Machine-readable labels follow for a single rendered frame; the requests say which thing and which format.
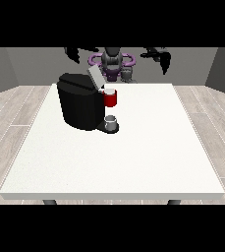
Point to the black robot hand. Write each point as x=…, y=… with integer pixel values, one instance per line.
x=163, y=57
x=74, y=53

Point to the pale grey machine lid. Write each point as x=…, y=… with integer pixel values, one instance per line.
x=96, y=76

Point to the small grey coffee pod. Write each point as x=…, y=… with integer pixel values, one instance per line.
x=126, y=75

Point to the black coffee machine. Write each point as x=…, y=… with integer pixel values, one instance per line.
x=78, y=105

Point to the red pod holder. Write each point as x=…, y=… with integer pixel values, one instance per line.
x=110, y=100

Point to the grey robot trunk purple rings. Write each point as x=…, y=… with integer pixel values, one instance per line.
x=110, y=60

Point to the small grey cup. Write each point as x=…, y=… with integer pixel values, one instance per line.
x=110, y=123

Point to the dark table leg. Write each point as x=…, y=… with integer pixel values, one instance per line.
x=174, y=202
x=50, y=202

